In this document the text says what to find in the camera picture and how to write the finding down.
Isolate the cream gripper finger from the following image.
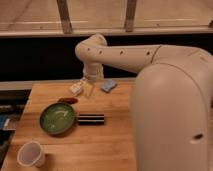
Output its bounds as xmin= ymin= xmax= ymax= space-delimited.
xmin=83 ymin=82 xmax=94 ymax=98
xmin=79 ymin=78 xmax=87 ymax=87

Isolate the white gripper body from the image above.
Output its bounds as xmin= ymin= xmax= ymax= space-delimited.
xmin=83 ymin=63 xmax=104 ymax=81

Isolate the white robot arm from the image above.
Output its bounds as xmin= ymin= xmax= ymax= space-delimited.
xmin=75 ymin=34 xmax=213 ymax=171

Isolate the white plastic bottle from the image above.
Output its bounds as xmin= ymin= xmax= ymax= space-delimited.
xmin=69 ymin=81 xmax=83 ymax=96

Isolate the blue sponge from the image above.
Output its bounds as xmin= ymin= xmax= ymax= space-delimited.
xmin=101 ymin=80 xmax=117 ymax=93

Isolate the black rectangular bar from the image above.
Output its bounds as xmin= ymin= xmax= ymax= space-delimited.
xmin=77 ymin=114 xmax=105 ymax=125

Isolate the green round plate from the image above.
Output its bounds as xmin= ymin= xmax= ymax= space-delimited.
xmin=39 ymin=102 xmax=76 ymax=135

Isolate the white plastic cup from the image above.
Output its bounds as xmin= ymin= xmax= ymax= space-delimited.
xmin=17 ymin=141 xmax=46 ymax=167

